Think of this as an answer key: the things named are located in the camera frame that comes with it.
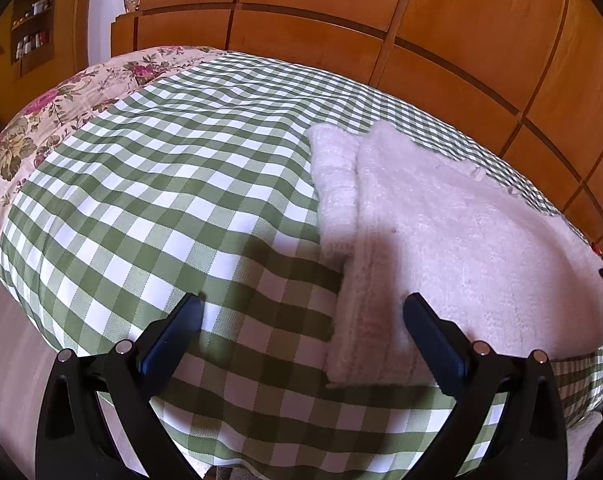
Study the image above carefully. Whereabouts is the green checkered blanket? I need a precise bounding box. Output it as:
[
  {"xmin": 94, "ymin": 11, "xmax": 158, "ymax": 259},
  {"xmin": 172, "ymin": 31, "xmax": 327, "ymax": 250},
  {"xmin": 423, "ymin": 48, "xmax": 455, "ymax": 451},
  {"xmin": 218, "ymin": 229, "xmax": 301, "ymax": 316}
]
[{"xmin": 0, "ymin": 52, "xmax": 603, "ymax": 480}]

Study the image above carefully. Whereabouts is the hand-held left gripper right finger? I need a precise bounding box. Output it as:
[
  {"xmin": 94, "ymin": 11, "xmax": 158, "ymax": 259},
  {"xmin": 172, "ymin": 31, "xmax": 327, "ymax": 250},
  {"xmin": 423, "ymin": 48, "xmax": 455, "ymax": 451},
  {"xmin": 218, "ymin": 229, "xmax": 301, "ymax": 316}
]
[{"xmin": 402, "ymin": 292, "xmax": 569, "ymax": 480}]

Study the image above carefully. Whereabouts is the wooden shelf cabinet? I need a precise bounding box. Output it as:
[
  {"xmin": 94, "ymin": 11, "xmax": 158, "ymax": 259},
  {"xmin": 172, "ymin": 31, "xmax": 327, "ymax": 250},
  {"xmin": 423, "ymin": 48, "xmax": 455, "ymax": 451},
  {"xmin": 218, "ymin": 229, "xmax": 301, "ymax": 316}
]
[{"xmin": 0, "ymin": 0, "xmax": 96, "ymax": 133}]

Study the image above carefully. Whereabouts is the shelf of small bottles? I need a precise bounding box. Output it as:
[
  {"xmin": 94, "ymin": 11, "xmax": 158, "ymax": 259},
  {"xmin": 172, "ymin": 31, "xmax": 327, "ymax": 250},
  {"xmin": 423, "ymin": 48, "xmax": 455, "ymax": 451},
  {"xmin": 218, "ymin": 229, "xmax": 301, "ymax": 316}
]
[{"xmin": 12, "ymin": 0, "xmax": 53, "ymax": 59}]

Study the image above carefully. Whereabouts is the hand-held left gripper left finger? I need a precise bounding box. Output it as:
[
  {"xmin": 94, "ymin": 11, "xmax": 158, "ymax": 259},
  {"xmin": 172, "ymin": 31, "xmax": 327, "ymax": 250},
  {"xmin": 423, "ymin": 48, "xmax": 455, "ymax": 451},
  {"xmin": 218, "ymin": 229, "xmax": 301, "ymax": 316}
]
[{"xmin": 34, "ymin": 293, "xmax": 204, "ymax": 480}]

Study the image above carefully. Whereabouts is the beige fluffy blanket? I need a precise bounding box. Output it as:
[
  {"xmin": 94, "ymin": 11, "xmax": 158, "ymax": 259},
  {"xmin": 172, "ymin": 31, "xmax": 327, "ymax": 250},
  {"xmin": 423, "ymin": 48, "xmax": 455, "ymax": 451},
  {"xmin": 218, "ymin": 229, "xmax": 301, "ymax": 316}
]
[{"xmin": 564, "ymin": 407, "xmax": 603, "ymax": 480}]

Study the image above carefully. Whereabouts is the floral bedspread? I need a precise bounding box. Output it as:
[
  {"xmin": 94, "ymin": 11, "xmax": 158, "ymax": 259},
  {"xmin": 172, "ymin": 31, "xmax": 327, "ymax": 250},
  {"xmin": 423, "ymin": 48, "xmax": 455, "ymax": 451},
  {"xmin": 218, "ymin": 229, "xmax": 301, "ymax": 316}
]
[{"xmin": 0, "ymin": 46, "xmax": 227, "ymax": 271}]

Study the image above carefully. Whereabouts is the wooden wardrobe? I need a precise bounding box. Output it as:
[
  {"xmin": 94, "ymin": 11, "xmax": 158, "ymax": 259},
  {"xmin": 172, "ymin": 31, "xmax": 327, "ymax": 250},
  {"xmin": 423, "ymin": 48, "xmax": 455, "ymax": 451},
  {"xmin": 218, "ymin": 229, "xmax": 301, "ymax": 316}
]
[{"xmin": 110, "ymin": 0, "xmax": 603, "ymax": 261}]

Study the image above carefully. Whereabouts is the white towel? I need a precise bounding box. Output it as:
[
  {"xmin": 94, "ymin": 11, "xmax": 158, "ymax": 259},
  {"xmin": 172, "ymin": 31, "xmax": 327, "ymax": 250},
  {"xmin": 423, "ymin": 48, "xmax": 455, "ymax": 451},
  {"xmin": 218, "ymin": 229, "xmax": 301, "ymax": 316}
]
[{"xmin": 306, "ymin": 122, "xmax": 603, "ymax": 391}]

